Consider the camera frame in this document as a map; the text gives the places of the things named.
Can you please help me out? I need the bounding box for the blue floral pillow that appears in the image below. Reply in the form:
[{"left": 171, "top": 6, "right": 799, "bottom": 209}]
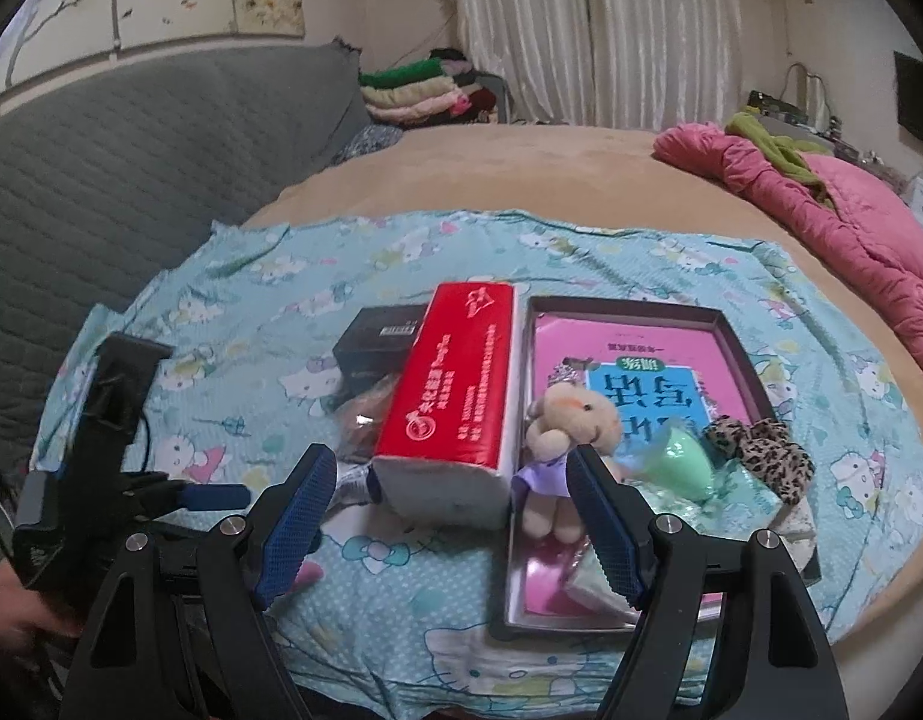
[{"left": 330, "top": 124, "right": 404, "bottom": 164}]

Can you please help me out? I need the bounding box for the grey quilted cover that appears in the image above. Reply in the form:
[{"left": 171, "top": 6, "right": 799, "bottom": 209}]
[{"left": 0, "top": 41, "right": 373, "bottom": 481}]

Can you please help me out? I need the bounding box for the stack of folded clothes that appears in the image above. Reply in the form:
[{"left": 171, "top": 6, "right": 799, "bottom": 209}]
[{"left": 356, "top": 49, "right": 515, "bottom": 127}]

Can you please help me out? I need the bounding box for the green cloth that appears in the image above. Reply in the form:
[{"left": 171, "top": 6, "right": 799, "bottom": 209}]
[{"left": 724, "top": 111, "right": 834, "bottom": 207}]

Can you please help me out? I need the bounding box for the white curtain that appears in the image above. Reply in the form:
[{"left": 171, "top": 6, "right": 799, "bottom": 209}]
[{"left": 450, "top": 0, "right": 751, "bottom": 130}]

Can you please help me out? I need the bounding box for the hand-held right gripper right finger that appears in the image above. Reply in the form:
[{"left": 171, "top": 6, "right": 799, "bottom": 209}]
[{"left": 565, "top": 444, "right": 841, "bottom": 720}]

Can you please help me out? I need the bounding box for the pink quilt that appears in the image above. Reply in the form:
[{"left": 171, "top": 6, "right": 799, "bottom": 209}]
[{"left": 651, "top": 122, "right": 923, "bottom": 391}]

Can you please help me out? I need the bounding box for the green egg-shaped sponge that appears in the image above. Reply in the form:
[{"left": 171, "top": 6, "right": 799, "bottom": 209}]
[{"left": 642, "top": 424, "right": 714, "bottom": 503}]

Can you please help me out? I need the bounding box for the leopard print scrunchie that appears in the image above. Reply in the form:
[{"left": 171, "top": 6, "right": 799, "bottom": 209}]
[{"left": 703, "top": 418, "right": 815, "bottom": 503}]

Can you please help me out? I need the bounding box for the black box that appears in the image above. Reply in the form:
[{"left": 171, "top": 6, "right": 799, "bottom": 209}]
[{"left": 332, "top": 302, "right": 431, "bottom": 391}]

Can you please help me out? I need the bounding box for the dark cardboard box tray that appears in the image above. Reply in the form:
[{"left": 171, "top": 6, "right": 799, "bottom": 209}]
[{"left": 492, "top": 295, "right": 821, "bottom": 642}]

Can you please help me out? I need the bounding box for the cluttered desk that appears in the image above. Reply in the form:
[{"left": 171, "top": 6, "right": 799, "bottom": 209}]
[{"left": 747, "top": 64, "right": 905, "bottom": 181}]

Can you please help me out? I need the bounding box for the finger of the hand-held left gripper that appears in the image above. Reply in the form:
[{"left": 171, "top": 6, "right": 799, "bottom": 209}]
[{"left": 178, "top": 483, "right": 251, "bottom": 514}]

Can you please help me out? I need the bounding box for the beige floral soft cloth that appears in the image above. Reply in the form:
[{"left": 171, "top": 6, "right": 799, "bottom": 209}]
[{"left": 775, "top": 499, "right": 817, "bottom": 542}]

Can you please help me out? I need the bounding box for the pink book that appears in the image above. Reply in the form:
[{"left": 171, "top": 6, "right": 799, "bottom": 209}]
[{"left": 507, "top": 315, "right": 763, "bottom": 623}]

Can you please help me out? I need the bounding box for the tan bed sheet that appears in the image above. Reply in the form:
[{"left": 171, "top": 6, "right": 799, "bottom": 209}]
[{"left": 240, "top": 122, "right": 923, "bottom": 661}]

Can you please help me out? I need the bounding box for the person's left hand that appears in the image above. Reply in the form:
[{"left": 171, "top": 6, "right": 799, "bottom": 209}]
[{"left": 0, "top": 592, "right": 83, "bottom": 650}]

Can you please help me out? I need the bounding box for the red tissue pack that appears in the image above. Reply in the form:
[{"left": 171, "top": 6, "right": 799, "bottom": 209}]
[{"left": 370, "top": 281, "right": 521, "bottom": 530}]

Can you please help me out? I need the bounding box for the wall painting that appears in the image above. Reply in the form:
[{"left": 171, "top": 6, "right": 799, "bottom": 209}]
[{"left": 0, "top": 0, "right": 307, "bottom": 91}]

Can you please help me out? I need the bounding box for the purple dress plush bear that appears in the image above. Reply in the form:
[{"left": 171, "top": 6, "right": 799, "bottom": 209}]
[{"left": 511, "top": 382, "right": 624, "bottom": 541}]

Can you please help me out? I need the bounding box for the blue printed blanket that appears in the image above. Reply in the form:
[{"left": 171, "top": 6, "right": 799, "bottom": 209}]
[{"left": 30, "top": 210, "right": 923, "bottom": 698}]

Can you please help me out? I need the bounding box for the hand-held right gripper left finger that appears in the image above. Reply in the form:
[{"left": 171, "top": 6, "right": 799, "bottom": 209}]
[{"left": 56, "top": 444, "right": 338, "bottom": 720}]

